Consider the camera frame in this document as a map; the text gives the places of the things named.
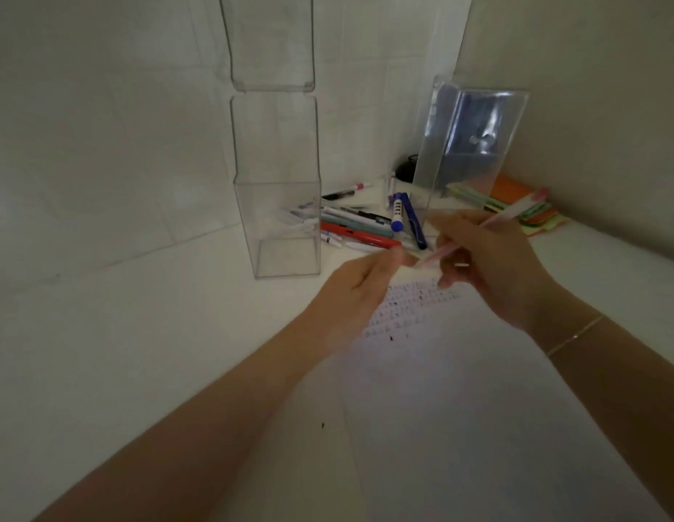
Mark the person's right hand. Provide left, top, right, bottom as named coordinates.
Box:
left=426, top=209, right=602, bottom=355

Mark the person's left hand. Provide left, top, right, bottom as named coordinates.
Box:
left=301, top=246, right=418, bottom=358

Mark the pile of assorted pens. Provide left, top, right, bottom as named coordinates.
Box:
left=299, top=181, right=441, bottom=256

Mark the clear acrylic box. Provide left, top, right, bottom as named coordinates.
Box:
left=217, top=0, right=322, bottom=280
left=410, top=75, right=531, bottom=215

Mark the white paper sheet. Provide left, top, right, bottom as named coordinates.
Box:
left=336, top=265, right=674, bottom=522

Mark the person's right forearm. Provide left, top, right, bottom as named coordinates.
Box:
left=546, top=315, right=674, bottom=522

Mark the person's left forearm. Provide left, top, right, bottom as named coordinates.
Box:
left=32, top=315, right=344, bottom=522

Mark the stack of coloured sticky notes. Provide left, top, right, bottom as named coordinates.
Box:
left=445, top=175, right=568, bottom=236

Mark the black bag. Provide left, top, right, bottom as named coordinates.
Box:
left=394, top=154, right=420, bottom=184

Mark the thin wrist bracelet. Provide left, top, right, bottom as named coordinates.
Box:
left=544, top=315, right=608, bottom=358

